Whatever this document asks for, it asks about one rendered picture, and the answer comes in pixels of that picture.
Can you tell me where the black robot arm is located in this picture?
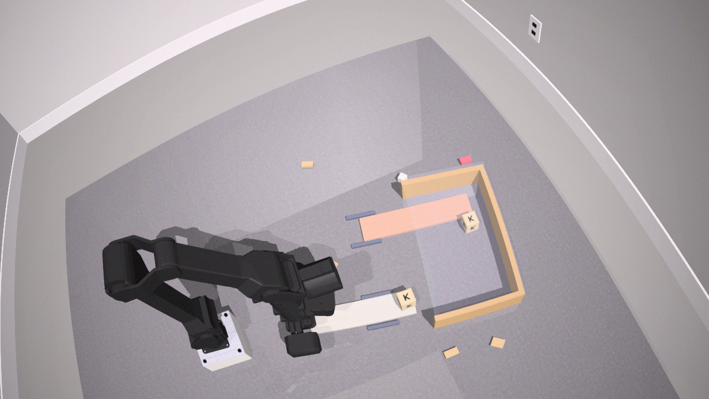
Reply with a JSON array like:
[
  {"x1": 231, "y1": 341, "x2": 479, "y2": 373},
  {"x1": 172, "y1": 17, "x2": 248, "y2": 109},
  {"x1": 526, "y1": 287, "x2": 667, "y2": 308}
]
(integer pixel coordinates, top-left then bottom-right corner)
[{"x1": 102, "y1": 235, "x2": 343, "y2": 354}]

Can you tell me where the white strip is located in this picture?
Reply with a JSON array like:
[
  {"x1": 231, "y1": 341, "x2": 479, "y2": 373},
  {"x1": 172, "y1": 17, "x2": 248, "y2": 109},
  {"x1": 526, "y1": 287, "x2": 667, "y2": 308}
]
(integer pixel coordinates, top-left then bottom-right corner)
[{"x1": 304, "y1": 293, "x2": 417, "y2": 334}]

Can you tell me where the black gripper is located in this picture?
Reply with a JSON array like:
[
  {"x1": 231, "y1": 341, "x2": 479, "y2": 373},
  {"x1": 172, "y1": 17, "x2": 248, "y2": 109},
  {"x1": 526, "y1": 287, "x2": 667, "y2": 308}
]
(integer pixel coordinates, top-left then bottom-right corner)
[{"x1": 273, "y1": 299, "x2": 322, "y2": 357}]

